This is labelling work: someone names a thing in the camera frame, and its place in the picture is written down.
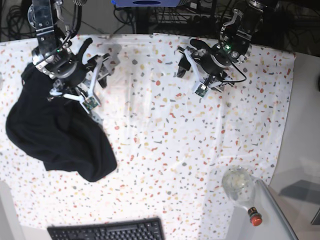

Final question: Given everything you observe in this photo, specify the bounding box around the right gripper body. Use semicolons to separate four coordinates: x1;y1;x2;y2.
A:
32;37;100;88

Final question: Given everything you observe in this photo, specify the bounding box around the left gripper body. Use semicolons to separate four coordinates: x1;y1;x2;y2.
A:
190;38;231;80

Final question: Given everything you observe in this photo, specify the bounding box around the black t-shirt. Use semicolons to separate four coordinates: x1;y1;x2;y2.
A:
5;63;117;182

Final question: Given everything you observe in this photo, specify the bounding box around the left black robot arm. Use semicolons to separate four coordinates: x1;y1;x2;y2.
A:
176;0;278;84

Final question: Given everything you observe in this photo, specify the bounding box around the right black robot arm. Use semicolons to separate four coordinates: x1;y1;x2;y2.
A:
28;0;110;92

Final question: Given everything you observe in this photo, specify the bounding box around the black power strip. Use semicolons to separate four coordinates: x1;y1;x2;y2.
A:
187;14;220;26

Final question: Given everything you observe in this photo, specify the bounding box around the blue box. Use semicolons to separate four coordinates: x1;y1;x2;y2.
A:
111;0;190;8

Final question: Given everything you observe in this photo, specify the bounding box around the terrazzo pattern tablecloth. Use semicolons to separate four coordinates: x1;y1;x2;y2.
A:
0;34;296;240

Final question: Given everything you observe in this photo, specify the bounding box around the clear bottle orange cap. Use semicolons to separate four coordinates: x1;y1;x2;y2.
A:
221;166;263;227

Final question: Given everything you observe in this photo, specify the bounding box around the black computer keyboard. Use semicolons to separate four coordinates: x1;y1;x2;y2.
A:
47;218;165;240

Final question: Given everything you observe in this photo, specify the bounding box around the black wire rack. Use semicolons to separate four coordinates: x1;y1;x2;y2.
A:
149;6;200;24

